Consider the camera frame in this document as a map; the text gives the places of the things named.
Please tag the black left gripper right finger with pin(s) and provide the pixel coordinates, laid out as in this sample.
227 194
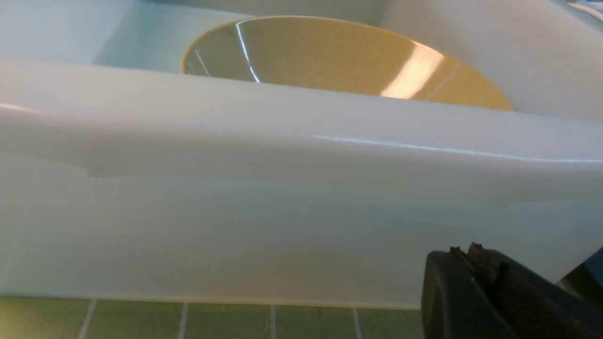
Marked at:
533 307

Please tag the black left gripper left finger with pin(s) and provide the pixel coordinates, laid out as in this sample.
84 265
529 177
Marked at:
453 306

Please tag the tan noodle bowl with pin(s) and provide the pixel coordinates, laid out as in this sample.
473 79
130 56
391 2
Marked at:
344 56

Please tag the large white plastic tub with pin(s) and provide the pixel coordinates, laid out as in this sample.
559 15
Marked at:
122 178

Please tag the green checkered tablecloth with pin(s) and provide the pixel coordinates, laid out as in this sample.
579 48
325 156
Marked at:
58 317

